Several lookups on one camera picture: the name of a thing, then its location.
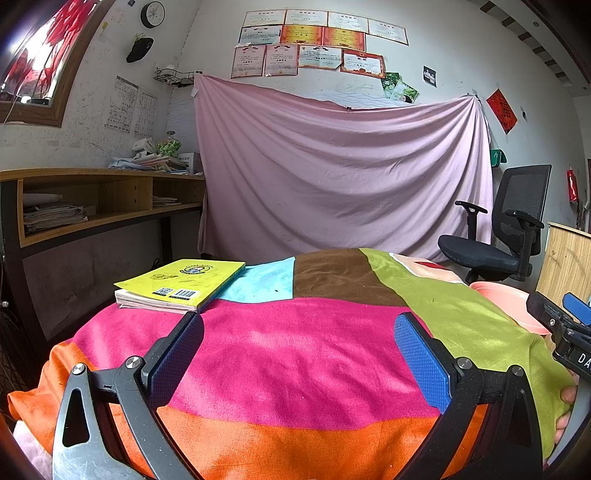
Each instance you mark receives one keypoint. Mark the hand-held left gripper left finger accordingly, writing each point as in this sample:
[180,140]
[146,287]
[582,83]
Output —
[175,360]

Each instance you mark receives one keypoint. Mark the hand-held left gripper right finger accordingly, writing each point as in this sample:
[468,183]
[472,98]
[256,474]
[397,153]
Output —
[422,364]

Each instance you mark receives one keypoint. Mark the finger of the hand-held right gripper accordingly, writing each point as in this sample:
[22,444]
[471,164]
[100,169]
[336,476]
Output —
[545,310]
[577,305]

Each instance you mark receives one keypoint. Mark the pink plastic basin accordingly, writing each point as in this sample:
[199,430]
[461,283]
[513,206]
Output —
[498,300]

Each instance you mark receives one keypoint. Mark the person's right hand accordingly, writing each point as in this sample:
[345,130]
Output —
[567,398]

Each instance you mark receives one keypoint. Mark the light wooden cabinet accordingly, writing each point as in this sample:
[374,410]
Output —
[563,258]

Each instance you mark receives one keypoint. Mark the yellow book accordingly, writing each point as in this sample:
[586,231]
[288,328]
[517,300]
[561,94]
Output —
[184,279]

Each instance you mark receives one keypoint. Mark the black office chair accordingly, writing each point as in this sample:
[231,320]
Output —
[475,258]

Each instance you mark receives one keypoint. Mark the red hanging packet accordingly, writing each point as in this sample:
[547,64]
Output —
[572,184]

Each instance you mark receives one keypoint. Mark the colourful patchwork blanket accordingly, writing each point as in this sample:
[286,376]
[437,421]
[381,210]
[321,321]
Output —
[300,360]

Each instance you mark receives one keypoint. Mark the thin stack of papers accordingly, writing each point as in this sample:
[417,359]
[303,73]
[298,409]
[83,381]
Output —
[166,201]

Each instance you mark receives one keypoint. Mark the thick stack of papers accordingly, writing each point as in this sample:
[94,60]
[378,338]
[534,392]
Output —
[53,219]

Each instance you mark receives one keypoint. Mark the pile of papers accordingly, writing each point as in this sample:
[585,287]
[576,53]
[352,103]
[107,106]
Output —
[157,164]

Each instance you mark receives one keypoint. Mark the white box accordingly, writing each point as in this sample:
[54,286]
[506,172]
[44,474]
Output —
[190,162]

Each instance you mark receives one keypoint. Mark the wooden desk with shelves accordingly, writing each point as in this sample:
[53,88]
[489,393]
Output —
[92,177]

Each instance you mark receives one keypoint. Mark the red paper sign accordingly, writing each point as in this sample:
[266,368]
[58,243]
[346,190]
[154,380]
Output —
[502,110]

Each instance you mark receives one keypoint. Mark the pink hanging sheet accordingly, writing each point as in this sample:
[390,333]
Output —
[332,175]

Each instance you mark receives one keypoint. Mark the small green plant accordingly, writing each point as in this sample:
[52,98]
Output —
[169,146]

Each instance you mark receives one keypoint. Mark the white plastic object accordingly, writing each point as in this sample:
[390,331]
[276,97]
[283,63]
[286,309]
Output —
[144,146]

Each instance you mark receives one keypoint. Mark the green photo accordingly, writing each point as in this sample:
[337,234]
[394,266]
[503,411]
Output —
[389,83]
[406,92]

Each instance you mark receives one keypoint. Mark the black and white photo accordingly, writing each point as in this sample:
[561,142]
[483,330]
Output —
[430,76]

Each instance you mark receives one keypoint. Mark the wooden framed window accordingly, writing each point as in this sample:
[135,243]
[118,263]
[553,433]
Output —
[69,83]

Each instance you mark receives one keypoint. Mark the black cap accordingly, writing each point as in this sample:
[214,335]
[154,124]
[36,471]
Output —
[139,50]

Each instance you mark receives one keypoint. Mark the red hanging cloth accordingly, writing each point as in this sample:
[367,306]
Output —
[51,41]

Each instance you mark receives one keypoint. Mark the small wall calendar sheet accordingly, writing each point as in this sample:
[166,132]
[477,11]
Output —
[146,114]

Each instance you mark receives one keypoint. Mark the large wall calendar sheet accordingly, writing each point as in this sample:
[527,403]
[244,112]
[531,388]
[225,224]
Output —
[121,105]

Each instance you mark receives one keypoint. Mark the group of wall certificates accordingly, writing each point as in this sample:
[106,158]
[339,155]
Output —
[318,44]

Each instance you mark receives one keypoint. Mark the round wall clock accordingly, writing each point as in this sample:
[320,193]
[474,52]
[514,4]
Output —
[153,14]

